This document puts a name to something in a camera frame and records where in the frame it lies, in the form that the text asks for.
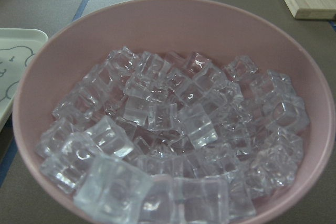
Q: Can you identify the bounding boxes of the pink bowl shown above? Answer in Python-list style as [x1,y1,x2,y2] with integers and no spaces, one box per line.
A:
[13,0,335,223]

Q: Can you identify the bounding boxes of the clear ice cubes pile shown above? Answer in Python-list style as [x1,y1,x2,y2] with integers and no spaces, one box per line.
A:
[35,47,310,223]

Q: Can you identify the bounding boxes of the cream bear tray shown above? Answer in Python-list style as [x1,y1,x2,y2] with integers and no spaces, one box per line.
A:
[1,28,48,128]

